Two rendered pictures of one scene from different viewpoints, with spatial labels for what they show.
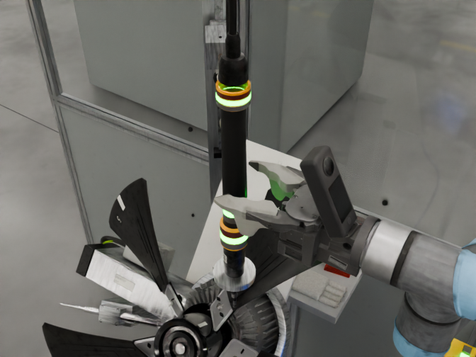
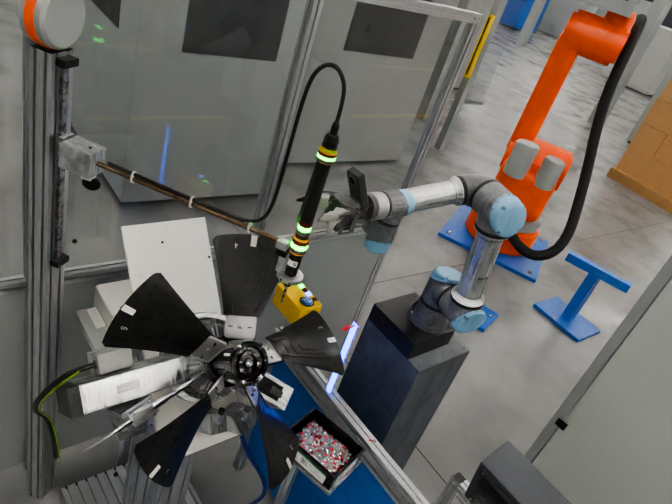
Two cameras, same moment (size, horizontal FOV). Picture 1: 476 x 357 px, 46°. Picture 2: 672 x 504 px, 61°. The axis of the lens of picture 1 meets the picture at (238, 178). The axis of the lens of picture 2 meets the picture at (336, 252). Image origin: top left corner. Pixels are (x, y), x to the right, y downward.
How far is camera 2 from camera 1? 121 cm
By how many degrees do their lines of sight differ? 63
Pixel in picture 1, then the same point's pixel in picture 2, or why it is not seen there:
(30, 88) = not seen: outside the picture
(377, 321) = not seen: hidden behind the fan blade
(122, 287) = (129, 391)
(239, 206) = (335, 215)
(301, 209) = (349, 203)
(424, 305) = (397, 218)
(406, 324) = (385, 234)
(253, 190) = (159, 259)
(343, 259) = (362, 220)
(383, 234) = (379, 196)
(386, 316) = not seen: hidden behind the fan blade
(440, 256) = (397, 194)
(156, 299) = (163, 376)
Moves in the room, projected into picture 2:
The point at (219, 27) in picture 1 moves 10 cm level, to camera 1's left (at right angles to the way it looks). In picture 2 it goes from (72, 140) to (42, 151)
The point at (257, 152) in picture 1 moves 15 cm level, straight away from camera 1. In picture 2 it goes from (146, 230) to (104, 209)
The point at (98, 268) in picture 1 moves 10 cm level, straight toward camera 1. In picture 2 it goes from (94, 396) to (135, 403)
